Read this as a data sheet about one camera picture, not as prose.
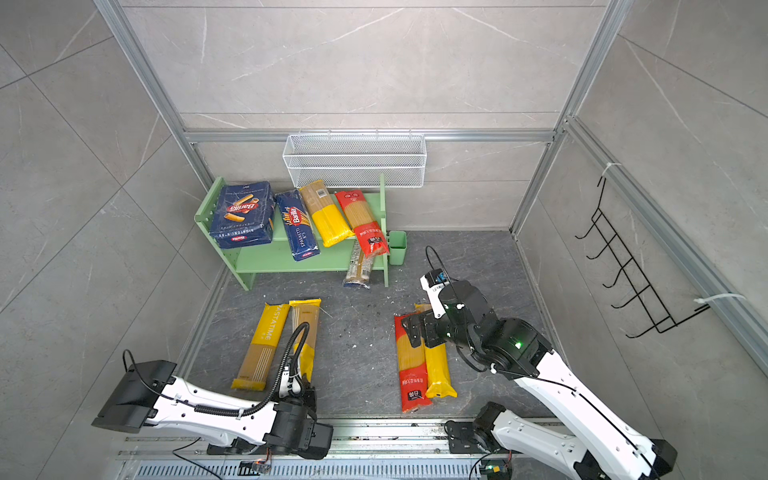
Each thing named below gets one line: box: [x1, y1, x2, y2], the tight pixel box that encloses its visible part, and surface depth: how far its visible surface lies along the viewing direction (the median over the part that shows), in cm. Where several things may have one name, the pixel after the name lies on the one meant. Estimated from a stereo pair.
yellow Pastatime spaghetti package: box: [231, 302, 290, 391], surface depth 88 cm
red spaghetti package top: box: [335, 190, 390, 259], surface depth 83 cm
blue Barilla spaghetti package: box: [275, 190, 321, 262], surface depth 81 cm
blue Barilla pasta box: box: [210, 182, 275, 249], surface depth 81 cm
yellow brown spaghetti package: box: [300, 180, 354, 247], surface depth 86 cm
